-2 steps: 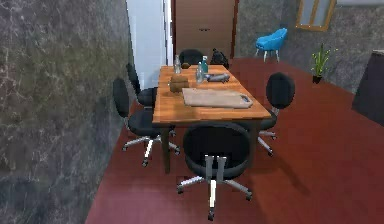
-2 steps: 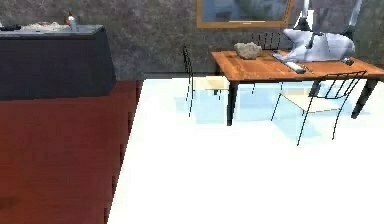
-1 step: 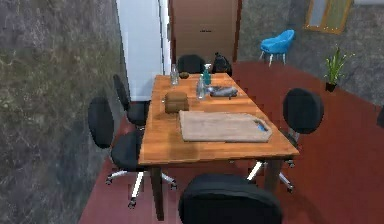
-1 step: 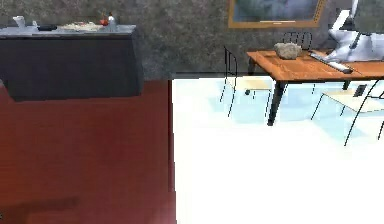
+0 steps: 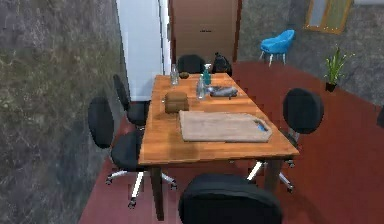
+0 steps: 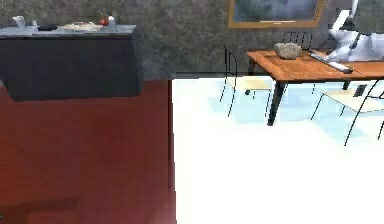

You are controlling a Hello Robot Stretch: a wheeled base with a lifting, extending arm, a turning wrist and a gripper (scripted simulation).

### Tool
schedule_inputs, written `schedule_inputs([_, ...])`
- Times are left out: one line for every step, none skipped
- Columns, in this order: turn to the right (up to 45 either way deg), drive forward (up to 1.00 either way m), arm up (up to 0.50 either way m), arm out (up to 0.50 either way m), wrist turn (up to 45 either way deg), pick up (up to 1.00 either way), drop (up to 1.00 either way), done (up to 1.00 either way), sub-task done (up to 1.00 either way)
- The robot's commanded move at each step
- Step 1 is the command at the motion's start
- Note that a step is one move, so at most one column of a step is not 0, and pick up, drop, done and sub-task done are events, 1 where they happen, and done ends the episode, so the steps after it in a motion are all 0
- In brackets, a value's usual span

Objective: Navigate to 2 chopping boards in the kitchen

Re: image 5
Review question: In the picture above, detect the pale wooden chopping board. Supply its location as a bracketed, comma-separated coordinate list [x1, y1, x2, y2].
[178, 110, 274, 144]

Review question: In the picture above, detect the brown bread loaf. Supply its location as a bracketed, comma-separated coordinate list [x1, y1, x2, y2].
[164, 91, 190, 114]

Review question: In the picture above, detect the wooden dining table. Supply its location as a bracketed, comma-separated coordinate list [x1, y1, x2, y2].
[137, 72, 300, 222]

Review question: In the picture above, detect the clear glass bottle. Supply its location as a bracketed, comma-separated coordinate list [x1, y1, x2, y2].
[196, 74, 207, 101]
[170, 63, 180, 86]

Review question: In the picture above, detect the grey pan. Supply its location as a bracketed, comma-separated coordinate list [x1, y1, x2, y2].
[207, 85, 239, 100]

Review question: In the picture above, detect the teal spray bottle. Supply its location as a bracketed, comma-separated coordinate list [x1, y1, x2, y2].
[202, 64, 213, 86]

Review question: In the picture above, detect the black office chair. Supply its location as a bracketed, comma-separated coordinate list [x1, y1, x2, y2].
[87, 96, 178, 210]
[178, 172, 284, 224]
[112, 73, 152, 128]
[211, 52, 233, 77]
[246, 87, 325, 193]
[176, 54, 207, 75]

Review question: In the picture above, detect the brown wooden door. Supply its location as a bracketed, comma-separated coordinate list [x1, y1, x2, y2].
[168, 0, 243, 65]

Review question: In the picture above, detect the blue shell chair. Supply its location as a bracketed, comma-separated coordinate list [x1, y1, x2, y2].
[258, 29, 296, 67]

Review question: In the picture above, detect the green house plant black pot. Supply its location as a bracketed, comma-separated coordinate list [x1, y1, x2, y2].
[323, 45, 356, 93]

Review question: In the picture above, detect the wood framed picture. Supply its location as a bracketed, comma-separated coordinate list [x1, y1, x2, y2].
[304, 0, 353, 35]

